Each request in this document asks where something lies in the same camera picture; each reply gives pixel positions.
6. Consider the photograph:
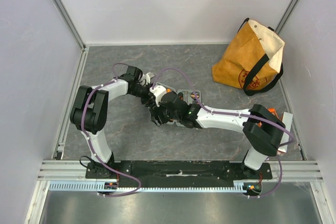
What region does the grey plastic tool case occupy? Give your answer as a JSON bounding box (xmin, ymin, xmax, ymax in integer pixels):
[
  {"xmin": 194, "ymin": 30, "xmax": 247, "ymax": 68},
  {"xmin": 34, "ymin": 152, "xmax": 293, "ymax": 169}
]
[{"xmin": 159, "ymin": 83, "xmax": 202, "ymax": 129}]

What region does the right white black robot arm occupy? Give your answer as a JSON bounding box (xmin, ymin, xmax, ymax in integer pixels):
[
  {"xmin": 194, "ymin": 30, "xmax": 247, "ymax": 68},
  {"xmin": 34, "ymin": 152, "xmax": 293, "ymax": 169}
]
[{"xmin": 150, "ymin": 86, "xmax": 286, "ymax": 179}]

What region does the orange printed box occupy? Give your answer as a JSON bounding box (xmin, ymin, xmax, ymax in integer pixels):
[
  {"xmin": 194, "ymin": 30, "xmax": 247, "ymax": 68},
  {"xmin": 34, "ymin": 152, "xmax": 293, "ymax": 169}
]
[{"xmin": 257, "ymin": 108, "xmax": 279, "ymax": 127}]

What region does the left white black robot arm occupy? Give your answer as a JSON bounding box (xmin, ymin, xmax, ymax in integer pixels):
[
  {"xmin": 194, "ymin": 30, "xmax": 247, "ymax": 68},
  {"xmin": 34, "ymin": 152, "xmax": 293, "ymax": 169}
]
[{"xmin": 70, "ymin": 66, "xmax": 154, "ymax": 178}]

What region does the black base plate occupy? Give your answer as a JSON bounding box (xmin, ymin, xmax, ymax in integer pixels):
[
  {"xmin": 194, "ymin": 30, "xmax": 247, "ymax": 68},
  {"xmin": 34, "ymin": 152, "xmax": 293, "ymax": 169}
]
[{"xmin": 85, "ymin": 159, "xmax": 273, "ymax": 182}]

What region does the blue grey cable duct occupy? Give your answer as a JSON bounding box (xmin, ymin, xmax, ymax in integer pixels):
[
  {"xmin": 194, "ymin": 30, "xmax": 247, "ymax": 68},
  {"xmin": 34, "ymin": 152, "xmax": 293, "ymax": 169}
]
[{"xmin": 49, "ymin": 180, "xmax": 247, "ymax": 193}]

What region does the brown canvas tote bag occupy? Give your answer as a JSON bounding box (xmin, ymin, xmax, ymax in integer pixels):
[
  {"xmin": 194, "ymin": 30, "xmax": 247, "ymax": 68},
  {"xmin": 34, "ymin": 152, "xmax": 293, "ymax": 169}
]
[{"xmin": 212, "ymin": 18, "xmax": 285, "ymax": 96}]

